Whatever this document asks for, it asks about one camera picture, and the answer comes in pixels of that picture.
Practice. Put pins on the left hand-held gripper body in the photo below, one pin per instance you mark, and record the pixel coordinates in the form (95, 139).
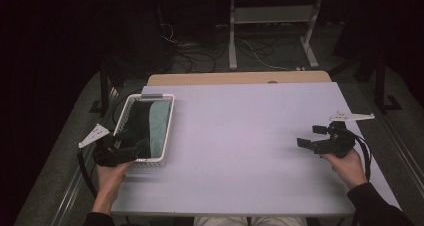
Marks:
(106, 151)

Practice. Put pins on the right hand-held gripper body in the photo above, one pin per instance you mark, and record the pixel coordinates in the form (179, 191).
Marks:
(338, 141)

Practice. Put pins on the green and black garment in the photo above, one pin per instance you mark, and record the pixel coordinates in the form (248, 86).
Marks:
(156, 126)

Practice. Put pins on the white perforated plastic basket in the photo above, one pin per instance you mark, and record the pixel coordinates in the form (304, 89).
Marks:
(168, 126)

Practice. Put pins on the person's right hand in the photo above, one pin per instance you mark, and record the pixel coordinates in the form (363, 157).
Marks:
(348, 167)

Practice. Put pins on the person's left hand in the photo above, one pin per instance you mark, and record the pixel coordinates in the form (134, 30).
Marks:
(111, 179)

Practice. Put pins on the black metal stand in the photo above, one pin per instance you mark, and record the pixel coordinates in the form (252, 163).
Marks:
(105, 89)
(380, 86)

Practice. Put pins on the wooden table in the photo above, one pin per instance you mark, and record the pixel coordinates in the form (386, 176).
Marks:
(233, 78)

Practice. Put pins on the white metal table frame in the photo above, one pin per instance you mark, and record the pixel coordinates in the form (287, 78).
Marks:
(273, 16)

